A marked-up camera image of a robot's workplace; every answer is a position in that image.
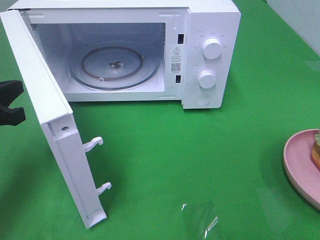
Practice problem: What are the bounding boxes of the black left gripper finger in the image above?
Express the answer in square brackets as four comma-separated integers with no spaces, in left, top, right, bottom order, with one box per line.
[0,106,26,126]
[0,80,24,107]

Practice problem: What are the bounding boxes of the white microwave door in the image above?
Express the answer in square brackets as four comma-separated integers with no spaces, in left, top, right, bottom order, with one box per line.
[0,10,112,229]

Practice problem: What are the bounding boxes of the white microwave knob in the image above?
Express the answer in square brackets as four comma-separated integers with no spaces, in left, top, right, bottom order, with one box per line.
[198,70,217,89]
[202,37,223,60]

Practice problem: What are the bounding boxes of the glass microwave turntable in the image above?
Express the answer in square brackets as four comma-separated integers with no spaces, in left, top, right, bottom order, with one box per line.
[69,40,164,91]

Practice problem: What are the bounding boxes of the white microwave oven body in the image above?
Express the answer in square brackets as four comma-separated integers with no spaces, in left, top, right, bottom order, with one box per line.
[6,0,241,109]

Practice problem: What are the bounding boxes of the pink round plate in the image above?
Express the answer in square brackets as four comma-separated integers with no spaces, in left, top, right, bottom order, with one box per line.
[283,129,320,209]

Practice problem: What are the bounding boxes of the green table mat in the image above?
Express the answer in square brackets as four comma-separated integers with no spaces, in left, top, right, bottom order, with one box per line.
[0,0,320,240]

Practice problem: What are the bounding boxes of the round white door release button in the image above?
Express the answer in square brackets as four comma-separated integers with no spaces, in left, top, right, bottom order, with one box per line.
[195,93,211,106]

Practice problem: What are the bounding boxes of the burger with lettuce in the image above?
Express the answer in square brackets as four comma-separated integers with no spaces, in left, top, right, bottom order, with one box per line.
[311,133,320,170]

